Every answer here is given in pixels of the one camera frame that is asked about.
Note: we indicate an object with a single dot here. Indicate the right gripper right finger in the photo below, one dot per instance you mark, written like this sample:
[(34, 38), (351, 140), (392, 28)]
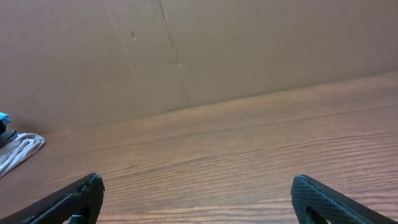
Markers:
[(316, 203)]

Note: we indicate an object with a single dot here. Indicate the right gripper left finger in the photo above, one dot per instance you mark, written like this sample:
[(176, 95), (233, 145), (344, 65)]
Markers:
[(79, 202)]

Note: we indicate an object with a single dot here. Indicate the beige folded garment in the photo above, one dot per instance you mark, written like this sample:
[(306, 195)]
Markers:
[(19, 150)]

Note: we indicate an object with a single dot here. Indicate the grey folded garment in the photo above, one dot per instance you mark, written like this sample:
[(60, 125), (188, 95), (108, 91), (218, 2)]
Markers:
[(7, 137)]

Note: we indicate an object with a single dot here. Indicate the black folded garment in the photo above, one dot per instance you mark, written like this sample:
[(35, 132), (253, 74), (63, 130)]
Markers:
[(2, 127)]

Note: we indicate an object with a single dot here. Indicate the light blue printed shirt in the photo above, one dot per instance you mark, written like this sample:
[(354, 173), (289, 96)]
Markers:
[(5, 119)]

